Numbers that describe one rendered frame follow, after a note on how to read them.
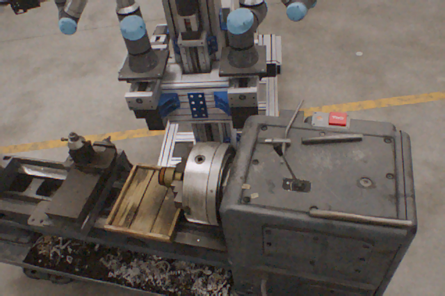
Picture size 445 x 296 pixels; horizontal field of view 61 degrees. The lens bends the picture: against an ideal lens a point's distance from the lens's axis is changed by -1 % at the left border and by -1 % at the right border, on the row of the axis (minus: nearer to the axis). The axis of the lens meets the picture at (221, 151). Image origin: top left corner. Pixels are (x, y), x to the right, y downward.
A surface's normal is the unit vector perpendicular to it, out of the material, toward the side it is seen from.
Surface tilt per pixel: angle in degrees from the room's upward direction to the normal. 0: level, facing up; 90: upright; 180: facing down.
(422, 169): 0
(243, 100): 90
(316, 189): 0
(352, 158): 0
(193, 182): 38
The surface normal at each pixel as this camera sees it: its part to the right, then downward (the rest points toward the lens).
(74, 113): -0.11, -0.65
